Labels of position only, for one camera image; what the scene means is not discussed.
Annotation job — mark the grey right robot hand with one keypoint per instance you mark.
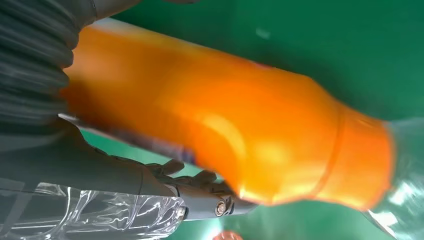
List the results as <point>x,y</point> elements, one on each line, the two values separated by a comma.
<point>82,172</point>

